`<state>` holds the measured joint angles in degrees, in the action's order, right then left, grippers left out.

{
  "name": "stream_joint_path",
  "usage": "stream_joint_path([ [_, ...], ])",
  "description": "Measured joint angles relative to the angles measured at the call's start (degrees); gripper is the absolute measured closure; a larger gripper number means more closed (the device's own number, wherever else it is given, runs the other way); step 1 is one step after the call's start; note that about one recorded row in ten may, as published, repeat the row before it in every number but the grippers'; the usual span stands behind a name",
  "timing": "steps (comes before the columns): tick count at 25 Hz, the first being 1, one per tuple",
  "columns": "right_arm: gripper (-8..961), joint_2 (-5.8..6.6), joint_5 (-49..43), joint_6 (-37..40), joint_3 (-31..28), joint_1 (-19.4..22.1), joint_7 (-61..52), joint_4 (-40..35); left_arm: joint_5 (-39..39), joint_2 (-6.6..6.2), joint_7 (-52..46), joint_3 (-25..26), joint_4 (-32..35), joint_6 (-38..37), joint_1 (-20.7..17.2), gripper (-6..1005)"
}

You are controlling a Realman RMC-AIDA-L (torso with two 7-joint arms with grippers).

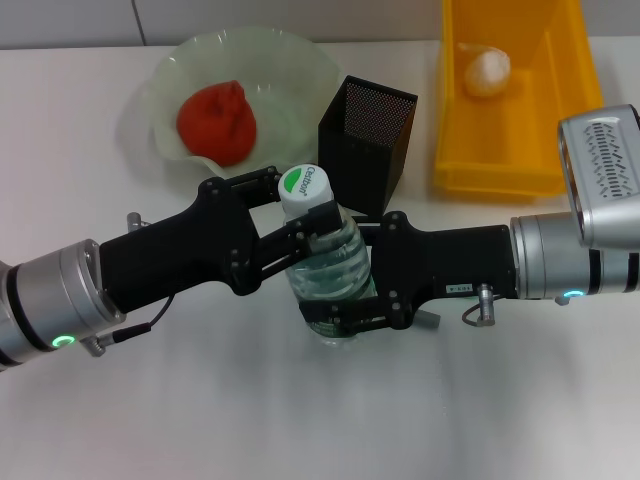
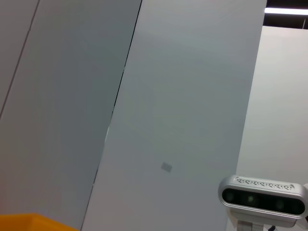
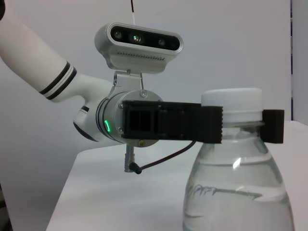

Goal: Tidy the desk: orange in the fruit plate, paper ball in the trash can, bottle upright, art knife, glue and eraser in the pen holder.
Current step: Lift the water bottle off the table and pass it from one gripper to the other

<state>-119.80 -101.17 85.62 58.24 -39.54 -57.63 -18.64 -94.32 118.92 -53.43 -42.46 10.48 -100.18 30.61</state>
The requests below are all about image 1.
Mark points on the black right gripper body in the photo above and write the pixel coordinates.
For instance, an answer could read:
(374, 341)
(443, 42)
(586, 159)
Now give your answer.
(450, 260)

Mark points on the yellow plastic storage bin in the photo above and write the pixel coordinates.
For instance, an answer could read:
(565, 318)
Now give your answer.
(500, 140)

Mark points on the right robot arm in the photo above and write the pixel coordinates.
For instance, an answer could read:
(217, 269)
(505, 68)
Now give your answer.
(550, 260)

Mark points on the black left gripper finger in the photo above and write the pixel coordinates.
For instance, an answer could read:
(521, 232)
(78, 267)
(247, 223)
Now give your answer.
(325, 217)
(255, 185)

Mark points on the clear plastic water bottle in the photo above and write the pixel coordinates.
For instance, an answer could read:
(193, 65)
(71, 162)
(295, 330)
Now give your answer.
(325, 260)

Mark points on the green frosted glass fruit bowl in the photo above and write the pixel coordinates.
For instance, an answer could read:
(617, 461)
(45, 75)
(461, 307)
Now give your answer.
(280, 65)

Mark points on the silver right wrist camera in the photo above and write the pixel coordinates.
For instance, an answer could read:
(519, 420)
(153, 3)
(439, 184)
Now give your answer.
(600, 170)

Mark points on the white paper ball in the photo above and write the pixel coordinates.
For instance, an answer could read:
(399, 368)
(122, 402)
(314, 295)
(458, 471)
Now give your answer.
(487, 72)

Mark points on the red ball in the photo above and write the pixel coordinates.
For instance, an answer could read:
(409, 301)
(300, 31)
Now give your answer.
(215, 125)

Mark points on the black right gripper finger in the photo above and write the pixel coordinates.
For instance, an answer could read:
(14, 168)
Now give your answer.
(320, 310)
(372, 234)

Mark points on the black mesh pen holder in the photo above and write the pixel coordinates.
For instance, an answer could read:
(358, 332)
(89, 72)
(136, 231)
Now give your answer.
(360, 150)

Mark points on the grey glitter marker pen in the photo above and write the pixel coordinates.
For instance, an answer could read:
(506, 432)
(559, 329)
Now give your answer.
(430, 320)

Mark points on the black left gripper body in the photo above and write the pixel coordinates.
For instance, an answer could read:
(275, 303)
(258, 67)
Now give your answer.
(190, 250)

